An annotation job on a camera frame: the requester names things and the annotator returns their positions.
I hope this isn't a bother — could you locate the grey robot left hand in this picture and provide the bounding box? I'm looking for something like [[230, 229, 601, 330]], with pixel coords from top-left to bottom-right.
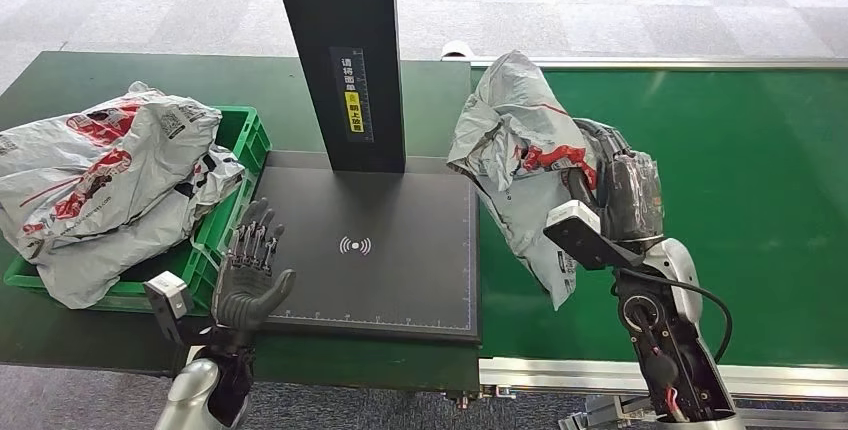
[[211, 198, 297, 349]]

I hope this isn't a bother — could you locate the black scanner column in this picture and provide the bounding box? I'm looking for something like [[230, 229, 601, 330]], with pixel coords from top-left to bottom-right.
[[268, 0, 407, 175]]

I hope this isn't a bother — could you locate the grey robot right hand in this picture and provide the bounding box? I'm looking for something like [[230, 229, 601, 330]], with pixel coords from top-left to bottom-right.
[[568, 118, 665, 244]]

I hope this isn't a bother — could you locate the green plastic crate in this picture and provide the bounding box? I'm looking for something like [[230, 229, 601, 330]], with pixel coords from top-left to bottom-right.
[[3, 105, 272, 316]]

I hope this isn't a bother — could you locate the large grey red-print mailer bag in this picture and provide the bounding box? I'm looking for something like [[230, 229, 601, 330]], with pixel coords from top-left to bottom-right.
[[0, 81, 223, 259]]

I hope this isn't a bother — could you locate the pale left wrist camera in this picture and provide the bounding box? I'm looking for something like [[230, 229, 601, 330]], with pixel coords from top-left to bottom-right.
[[142, 271, 200, 347]]

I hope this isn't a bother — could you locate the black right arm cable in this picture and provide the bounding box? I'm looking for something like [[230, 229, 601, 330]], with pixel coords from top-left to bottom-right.
[[619, 267, 733, 365]]

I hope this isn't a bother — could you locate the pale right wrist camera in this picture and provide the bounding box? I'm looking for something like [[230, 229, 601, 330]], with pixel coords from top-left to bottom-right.
[[543, 200, 647, 273]]

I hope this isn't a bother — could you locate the small grey red-print mailer bag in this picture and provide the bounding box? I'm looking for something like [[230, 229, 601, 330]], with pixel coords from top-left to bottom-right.
[[447, 50, 601, 312]]

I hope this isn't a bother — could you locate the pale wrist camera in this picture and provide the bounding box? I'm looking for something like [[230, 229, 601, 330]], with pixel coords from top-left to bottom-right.
[[142, 271, 200, 347], [543, 200, 647, 273]]

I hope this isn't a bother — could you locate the black scanner platform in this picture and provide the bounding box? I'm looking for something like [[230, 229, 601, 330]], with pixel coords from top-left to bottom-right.
[[254, 150, 482, 345]]

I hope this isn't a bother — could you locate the dark green table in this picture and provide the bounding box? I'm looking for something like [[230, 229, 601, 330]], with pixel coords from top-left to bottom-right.
[[0, 50, 482, 394]]

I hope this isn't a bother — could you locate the green conveyor belt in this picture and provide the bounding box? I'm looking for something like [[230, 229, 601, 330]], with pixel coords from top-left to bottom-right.
[[470, 67, 848, 369]]

